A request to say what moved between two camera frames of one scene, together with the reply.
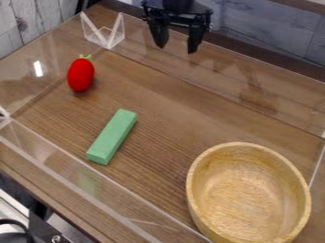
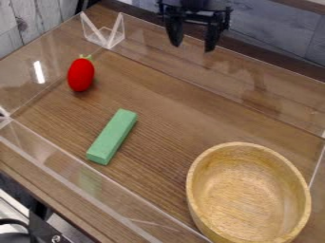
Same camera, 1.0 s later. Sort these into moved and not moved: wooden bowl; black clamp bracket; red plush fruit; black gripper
Moved: black gripper
Not moved: wooden bowl; red plush fruit; black clamp bracket
